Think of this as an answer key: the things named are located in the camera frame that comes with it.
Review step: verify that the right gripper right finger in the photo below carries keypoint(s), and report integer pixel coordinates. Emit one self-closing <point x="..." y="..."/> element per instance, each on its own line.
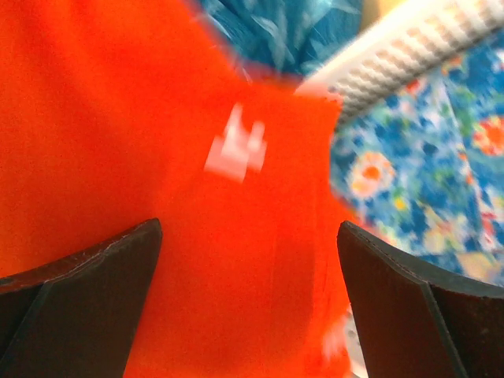
<point x="415" y="319"/>

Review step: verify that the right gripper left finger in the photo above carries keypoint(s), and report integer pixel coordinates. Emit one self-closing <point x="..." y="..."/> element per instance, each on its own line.
<point x="78" y="316"/>

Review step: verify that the orange shorts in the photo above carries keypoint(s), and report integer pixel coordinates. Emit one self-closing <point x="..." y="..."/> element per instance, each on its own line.
<point x="114" y="112"/>

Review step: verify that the blue leaf print shorts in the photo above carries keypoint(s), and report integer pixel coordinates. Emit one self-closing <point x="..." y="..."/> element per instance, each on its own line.
<point x="262" y="40"/>

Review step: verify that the blue floral fabric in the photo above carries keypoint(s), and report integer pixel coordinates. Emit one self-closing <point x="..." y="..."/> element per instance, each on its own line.
<point x="424" y="169"/>

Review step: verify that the white perforated plastic basket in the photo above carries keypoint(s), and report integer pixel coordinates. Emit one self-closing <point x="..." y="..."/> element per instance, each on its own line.
<point x="414" y="37"/>

